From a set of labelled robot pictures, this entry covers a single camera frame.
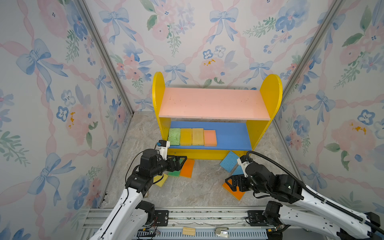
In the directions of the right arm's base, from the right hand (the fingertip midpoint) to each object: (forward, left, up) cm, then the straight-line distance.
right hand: (231, 179), depth 71 cm
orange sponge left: (+12, +22, -14) cm, 29 cm away
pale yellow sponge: (+24, +16, +1) cm, 29 cm away
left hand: (+10, +25, +4) cm, 27 cm away
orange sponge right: (-2, -6, -14) cm, 15 cm away
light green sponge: (+24, +29, +1) cm, 38 cm away
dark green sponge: (+9, +29, -14) cm, 34 cm away
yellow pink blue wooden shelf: (+36, +12, -1) cm, 38 cm away
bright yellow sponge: (+24, +23, +1) cm, 33 cm away
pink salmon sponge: (+24, +9, 0) cm, 25 cm away
